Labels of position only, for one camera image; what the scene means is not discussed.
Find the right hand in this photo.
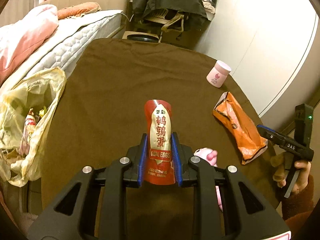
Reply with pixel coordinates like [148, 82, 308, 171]
[276, 160, 312, 196]

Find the pink quilt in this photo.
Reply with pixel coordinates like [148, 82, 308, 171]
[1, 4, 59, 83]

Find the yellow plastic trash bag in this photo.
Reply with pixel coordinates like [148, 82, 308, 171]
[1, 68, 67, 187]

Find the office chair with dark cover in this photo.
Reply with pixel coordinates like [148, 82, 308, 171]
[132, 0, 208, 33]

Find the orange snack bag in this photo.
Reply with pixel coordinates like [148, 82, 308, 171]
[213, 92, 268, 165]

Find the pink lidded jar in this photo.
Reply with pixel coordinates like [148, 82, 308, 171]
[206, 60, 232, 88]

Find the red quail egg pouch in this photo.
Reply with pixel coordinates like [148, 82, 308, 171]
[144, 100, 175, 186]

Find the white quilted mattress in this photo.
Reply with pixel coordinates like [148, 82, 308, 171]
[1, 10, 124, 94]

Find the red sleeve forearm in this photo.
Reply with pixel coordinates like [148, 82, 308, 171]
[281, 175, 314, 235]

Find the brown table cloth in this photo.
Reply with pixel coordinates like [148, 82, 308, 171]
[42, 38, 278, 239]

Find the orange pillow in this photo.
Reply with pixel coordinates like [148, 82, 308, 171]
[57, 2, 101, 20]

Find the beige curtain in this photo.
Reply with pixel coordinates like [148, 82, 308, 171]
[1, 0, 34, 27]

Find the black round stool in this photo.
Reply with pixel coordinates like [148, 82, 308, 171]
[126, 34, 159, 43]

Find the pink caterpillar toy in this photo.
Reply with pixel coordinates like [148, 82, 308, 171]
[194, 147, 223, 211]

